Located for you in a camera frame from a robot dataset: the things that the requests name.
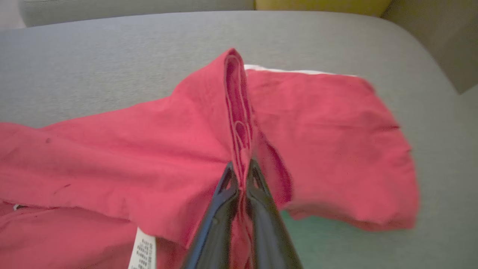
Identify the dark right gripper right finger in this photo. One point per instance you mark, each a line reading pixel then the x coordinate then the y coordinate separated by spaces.
pixel 267 231

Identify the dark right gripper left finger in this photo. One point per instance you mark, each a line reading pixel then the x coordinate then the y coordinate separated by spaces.
pixel 218 224

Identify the red shirt with white sleeves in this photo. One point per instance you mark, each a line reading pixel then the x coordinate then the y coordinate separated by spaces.
pixel 130 157

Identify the red shorts with white trim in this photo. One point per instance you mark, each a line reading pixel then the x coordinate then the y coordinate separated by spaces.
pixel 298 70

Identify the large grey sofa seat cushion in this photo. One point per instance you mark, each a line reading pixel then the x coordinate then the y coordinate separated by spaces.
pixel 112 67

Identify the yellow sofa cushion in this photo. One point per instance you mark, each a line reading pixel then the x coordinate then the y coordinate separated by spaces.
pixel 321 4

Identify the grey sofa back cushion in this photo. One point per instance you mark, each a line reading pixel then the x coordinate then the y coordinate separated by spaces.
pixel 130 7

